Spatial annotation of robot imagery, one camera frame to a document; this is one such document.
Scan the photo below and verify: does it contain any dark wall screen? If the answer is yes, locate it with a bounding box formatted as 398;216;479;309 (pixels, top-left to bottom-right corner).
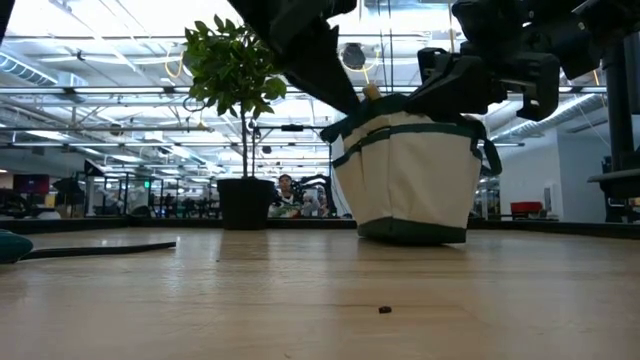
12;173;51;195

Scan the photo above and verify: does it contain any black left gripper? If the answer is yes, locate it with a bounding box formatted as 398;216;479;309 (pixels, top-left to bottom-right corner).
227;0;362;115

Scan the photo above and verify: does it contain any potted green plant black pot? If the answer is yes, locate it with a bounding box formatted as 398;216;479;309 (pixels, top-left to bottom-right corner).
182;13;289;231

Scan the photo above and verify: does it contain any person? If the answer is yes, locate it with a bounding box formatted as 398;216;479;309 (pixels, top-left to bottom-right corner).
267;173;314;219

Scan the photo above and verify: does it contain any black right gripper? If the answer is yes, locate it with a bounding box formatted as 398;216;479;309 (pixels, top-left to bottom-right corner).
407;37;561;121

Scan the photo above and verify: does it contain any red box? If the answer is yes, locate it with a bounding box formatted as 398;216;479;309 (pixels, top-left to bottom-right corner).
509;200;545;217

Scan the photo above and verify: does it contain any beige green gardening bag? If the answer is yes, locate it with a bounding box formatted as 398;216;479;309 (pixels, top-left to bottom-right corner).
319;92;504;246

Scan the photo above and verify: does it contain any distant black metal frame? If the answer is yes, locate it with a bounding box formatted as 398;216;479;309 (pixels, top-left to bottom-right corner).
249;123;335;221

